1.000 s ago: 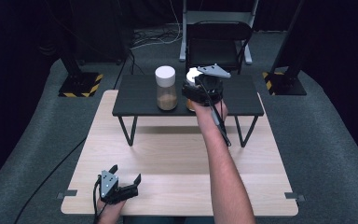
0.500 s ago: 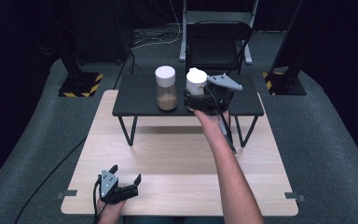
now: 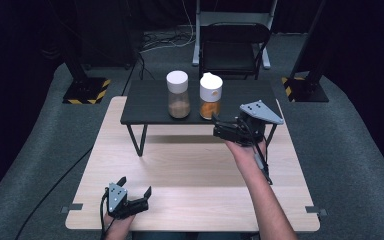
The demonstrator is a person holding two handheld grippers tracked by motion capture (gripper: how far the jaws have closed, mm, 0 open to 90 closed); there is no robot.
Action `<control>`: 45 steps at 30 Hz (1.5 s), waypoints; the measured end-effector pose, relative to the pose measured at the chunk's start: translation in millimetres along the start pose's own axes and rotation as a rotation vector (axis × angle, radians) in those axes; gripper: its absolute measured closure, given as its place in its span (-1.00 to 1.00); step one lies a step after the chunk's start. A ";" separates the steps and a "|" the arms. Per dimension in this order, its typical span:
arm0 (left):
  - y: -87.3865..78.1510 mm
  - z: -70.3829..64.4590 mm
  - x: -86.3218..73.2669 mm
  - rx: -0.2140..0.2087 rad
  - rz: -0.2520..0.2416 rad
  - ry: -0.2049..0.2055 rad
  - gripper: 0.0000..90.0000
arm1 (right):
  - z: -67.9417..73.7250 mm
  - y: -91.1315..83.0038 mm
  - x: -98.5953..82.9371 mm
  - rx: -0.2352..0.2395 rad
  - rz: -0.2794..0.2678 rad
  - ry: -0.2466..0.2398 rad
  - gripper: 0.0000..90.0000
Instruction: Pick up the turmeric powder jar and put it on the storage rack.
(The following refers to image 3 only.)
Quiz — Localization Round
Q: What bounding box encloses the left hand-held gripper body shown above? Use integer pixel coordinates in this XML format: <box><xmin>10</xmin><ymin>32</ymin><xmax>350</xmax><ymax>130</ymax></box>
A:
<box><xmin>106</xmin><ymin>182</ymin><xmax>150</xmax><ymax>221</ymax></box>

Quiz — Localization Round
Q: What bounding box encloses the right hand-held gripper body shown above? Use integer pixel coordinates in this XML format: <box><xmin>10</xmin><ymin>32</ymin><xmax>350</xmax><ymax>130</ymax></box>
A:
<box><xmin>233</xmin><ymin>99</ymin><xmax>285</xmax><ymax>148</ymax></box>

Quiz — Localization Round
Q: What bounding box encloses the spout-lid jar of orange spice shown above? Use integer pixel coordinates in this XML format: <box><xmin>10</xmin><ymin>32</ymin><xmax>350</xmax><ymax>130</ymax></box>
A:
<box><xmin>198</xmin><ymin>71</ymin><xmax>224</xmax><ymax>121</ymax></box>

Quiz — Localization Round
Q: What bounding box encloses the flat-lid jar of brown spice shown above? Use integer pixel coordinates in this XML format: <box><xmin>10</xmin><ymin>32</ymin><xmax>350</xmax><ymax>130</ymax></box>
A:
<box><xmin>165</xmin><ymin>69</ymin><xmax>192</xmax><ymax>120</ymax></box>

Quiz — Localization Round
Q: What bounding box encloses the black shelf with wire legs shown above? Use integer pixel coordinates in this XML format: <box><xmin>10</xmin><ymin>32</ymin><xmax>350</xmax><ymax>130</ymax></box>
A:
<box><xmin>119</xmin><ymin>79</ymin><xmax>285</xmax><ymax>158</ymax></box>

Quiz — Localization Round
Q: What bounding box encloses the person's left hand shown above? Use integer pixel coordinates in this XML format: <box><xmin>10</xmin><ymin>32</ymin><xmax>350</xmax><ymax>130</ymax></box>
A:
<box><xmin>102</xmin><ymin>212</ymin><xmax>137</xmax><ymax>240</ymax></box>

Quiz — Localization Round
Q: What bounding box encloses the person's right hand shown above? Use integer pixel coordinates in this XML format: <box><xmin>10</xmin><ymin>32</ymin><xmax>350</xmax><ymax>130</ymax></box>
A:
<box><xmin>224</xmin><ymin>137</ymin><xmax>268</xmax><ymax>173</ymax></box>

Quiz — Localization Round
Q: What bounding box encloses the black stand with striped base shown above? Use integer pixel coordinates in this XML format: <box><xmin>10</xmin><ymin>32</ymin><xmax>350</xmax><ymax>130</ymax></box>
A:
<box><xmin>48</xmin><ymin>0</ymin><xmax>112</xmax><ymax>105</ymax></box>
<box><xmin>281</xmin><ymin>0</ymin><xmax>330</xmax><ymax>104</ymax></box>

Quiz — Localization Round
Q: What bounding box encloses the black folding chair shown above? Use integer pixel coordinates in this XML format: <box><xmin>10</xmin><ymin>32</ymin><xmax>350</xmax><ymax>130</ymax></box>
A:
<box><xmin>198</xmin><ymin>21</ymin><xmax>272</xmax><ymax>81</ymax></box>

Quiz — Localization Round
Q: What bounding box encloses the left hand-held gripper cable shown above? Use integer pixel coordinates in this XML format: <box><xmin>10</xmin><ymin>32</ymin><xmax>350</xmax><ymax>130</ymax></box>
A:
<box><xmin>98</xmin><ymin>187</ymin><xmax>115</xmax><ymax>240</ymax></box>

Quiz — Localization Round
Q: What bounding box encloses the hand-held gripper cable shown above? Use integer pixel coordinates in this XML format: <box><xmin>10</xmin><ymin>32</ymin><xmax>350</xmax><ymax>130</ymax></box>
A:
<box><xmin>98</xmin><ymin>187</ymin><xmax>115</xmax><ymax>240</ymax></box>
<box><xmin>238</xmin><ymin>117</ymin><xmax>274</xmax><ymax>186</ymax></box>

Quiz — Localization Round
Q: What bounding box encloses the right hand-held gripper cable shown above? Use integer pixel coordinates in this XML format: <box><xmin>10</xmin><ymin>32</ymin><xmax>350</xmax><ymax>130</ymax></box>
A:
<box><xmin>238</xmin><ymin>117</ymin><xmax>274</xmax><ymax>186</ymax></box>

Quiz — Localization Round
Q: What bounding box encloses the grey table edge bracket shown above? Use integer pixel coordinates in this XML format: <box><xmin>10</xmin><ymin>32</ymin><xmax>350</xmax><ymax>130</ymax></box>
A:
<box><xmin>304</xmin><ymin>205</ymin><xmax>328</xmax><ymax>217</ymax></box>
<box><xmin>60</xmin><ymin>202</ymin><xmax>84</xmax><ymax>215</ymax></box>

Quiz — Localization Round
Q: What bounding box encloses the long black floor cable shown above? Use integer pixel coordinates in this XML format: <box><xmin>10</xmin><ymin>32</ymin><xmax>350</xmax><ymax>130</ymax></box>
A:
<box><xmin>14</xmin><ymin>147</ymin><xmax>94</xmax><ymax>240</ymax></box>

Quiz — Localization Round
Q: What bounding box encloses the white metal stand frame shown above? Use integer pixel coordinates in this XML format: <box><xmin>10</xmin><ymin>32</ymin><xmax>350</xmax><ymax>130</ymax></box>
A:
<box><xmin>192</xmin><ymin>0</ymin><xmax>279</xmax><ymax>71</ymax></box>

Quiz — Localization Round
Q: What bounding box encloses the black cable by stand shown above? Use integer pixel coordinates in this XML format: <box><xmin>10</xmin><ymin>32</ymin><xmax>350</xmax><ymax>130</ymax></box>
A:
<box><xmin>121</xmin><ymin>52</ymin><xmax>156</xmax><ymax>98</ymax></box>

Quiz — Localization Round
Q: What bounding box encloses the tangle of floor cables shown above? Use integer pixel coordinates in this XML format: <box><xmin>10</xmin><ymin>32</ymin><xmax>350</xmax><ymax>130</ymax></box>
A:
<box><xmin>139</xmin><ymin>24</ymin><xmax>198</xmax><ymax>55</ymax></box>

